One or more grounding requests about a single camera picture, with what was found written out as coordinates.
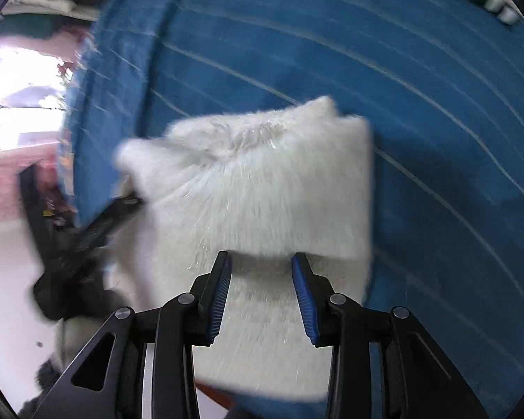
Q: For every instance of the cream fuzzy tweed jacket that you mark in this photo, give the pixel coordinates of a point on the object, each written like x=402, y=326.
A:
x=261, y=186

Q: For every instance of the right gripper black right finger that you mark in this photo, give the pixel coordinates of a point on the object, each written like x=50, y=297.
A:
x=416, y=378

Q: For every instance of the blue striped bed cover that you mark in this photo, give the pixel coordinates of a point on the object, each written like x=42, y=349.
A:
x=441, y=82

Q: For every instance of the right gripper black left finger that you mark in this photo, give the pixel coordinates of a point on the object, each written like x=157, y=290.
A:
x=106, y=378

